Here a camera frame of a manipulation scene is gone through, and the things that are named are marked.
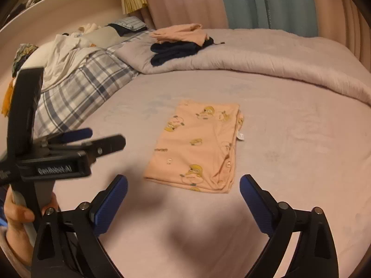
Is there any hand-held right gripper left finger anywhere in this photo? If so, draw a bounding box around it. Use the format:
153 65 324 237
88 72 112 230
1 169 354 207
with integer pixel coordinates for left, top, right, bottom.
31 174 128 278

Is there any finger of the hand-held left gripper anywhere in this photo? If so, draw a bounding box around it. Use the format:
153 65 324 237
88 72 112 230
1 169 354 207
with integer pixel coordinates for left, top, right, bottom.
43 127 93 146
43 135 126 165

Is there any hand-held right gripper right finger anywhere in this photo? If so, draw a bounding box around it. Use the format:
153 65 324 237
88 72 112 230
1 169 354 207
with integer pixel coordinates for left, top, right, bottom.
239 174 339 278

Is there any peach cartoon print shirt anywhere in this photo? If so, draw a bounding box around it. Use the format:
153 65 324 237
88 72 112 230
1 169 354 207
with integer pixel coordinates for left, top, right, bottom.
144 99 245 194

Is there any person's left hand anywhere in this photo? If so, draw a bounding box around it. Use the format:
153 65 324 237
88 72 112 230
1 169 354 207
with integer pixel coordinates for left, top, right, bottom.
3 186 60 251

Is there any plaid pillow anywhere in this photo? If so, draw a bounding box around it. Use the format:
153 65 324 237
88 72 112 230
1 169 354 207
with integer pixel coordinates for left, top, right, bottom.
33 49 140 139

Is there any bed with lilac sheet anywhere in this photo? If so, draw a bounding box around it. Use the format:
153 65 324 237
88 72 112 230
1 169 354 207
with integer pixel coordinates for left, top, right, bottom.
0 28 371 278

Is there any orange cloth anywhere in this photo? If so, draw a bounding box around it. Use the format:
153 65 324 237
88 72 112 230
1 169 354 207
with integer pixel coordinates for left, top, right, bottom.
1 79 15 116

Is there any white cloth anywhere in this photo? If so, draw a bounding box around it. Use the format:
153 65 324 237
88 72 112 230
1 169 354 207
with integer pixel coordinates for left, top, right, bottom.
42 33 108 90

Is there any multicoloured cloth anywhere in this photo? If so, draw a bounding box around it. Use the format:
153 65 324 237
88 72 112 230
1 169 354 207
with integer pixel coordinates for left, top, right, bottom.
12 43 39 77

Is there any beige pillow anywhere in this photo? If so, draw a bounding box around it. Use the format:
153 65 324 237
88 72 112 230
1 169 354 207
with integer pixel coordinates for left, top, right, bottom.
84 26 122 48

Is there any cream fluffy cloth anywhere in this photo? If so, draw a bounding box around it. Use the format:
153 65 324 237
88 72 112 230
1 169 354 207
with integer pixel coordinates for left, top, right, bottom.
77 23 102 35

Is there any dark navy cloth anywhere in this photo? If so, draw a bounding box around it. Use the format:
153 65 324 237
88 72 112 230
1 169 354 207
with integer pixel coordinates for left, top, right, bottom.
109 23 131 37

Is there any folded navy garment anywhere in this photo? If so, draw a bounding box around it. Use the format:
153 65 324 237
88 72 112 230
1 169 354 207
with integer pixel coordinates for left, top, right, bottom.
150 36 225 66

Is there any striped pillow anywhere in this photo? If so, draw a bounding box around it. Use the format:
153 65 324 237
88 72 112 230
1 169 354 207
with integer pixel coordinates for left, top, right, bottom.
116 17 148 32

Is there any folded peach garment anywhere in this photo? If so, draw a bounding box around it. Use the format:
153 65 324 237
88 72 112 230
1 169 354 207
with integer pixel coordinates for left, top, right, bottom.
149 23 210 47

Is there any grey quilt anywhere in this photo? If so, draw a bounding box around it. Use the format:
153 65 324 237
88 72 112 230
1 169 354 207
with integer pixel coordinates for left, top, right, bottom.
114 28 371 106

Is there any pink curtain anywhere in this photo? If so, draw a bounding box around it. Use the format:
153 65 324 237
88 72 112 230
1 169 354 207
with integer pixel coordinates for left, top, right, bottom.
307 0 371 64
136 0 229 31

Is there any blue curtain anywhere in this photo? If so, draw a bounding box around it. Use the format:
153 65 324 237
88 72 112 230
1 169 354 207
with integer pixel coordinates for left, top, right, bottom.
216 0 319 38

